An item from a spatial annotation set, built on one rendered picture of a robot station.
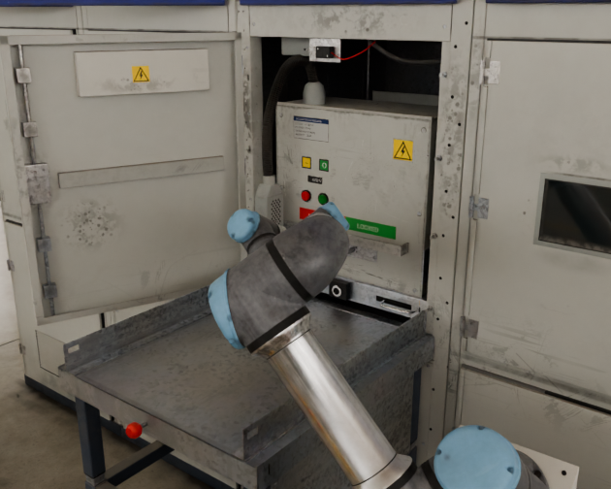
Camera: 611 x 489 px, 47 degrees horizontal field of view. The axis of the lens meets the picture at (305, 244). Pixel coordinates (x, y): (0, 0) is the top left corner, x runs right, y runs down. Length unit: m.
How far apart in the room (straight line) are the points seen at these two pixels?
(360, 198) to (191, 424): 0.77
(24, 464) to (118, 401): 1.43
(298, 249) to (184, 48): 1.00
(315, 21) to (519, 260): 0.77
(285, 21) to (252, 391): 0.95
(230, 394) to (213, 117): 0.83
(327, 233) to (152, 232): 0.99
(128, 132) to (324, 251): 0.98
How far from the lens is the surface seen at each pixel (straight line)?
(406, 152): 1.78
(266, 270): 1.07
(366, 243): 1.85
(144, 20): 2.31
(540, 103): 1.55
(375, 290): 1.91
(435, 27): 1.67
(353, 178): 1.88
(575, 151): 1.54
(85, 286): 2.02
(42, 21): 2.75
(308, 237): 1.08
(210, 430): 1.44
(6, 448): 3.10
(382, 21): 1.74
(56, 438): 3.10
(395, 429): 1.82
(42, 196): 1.90
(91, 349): 1.75
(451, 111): 1.66
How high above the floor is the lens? 1.63
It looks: 18 degrees down
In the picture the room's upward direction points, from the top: straight up
